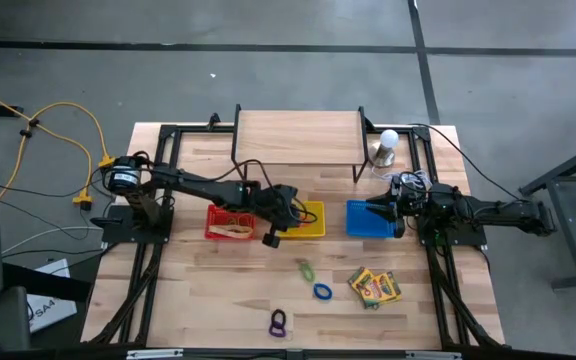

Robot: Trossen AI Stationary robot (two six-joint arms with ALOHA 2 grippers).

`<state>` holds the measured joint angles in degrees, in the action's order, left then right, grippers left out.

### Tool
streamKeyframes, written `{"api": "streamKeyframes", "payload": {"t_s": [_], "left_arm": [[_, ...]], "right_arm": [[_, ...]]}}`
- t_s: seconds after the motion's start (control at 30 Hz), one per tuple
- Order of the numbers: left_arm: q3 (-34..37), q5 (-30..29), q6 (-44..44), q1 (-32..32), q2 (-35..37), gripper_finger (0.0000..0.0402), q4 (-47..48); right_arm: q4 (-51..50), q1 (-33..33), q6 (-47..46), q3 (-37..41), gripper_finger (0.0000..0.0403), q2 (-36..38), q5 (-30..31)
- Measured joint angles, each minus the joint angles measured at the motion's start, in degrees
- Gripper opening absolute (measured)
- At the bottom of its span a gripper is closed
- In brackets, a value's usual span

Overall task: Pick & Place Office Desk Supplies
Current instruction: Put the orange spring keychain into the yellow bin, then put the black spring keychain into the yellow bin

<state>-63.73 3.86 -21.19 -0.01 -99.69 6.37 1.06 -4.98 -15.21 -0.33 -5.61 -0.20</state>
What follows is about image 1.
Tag yellow plastic basket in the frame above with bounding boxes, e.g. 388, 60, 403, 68
273, 200, 327, 239

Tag wooden shelf riser black legs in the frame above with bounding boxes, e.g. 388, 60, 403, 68
231, 103, 375, 184

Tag black metal table frame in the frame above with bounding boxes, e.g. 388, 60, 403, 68
89, 112, 505, 350

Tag silver metal bracket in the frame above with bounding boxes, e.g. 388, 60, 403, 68
126, 349, 184, 360
405, 351, 463, 360

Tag white floor cable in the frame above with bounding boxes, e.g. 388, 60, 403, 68
1, 225, 105, 254

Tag white lamp cable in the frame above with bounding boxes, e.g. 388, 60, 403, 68
370, 167, 437, 201

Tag white light bulb lamp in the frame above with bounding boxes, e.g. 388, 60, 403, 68
371, 128, 401, 169

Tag wide tan rubber band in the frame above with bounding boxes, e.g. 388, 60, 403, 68
208, 224, 255, 240

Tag black power cable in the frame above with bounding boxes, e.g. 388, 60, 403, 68
407, 122, 524, 202

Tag blue plastic basket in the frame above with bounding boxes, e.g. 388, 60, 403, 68
345, 199, 399, 239

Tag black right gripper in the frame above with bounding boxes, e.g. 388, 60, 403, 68
366, 172, 432, 239

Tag white printed paper sheet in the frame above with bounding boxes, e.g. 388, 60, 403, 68
26, 258, 78, 335

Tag red plastic basket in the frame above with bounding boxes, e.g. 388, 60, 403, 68
204, 203, 258, 241

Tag blue coil wristband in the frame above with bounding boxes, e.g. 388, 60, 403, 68
312, 282, 334, 301

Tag black floor cable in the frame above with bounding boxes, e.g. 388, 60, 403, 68
0, 184, 85, 199

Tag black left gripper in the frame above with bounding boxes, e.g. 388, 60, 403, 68
246, 183, 300, 250

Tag yellow extension cord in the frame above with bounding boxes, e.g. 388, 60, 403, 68
0, 83, 118, 209

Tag black flat bar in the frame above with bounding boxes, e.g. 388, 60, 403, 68
1, 262, 93, 303

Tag dark metal side table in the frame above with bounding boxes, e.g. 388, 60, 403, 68
517, 135, 576, 291

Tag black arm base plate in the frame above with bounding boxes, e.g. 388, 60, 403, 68
417, 219, 488, 247
91, 204, 174, 245

